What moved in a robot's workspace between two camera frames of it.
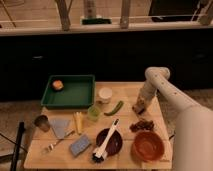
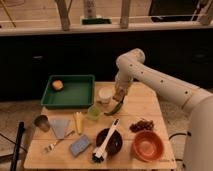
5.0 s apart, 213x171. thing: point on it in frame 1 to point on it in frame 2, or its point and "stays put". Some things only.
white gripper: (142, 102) to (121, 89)
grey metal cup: (42, 122) stays put
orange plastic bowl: (147, 146) stays put
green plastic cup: (94, 113) stays put
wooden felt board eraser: (139, 107) to (119, 96)
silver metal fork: (51, 146) stays put
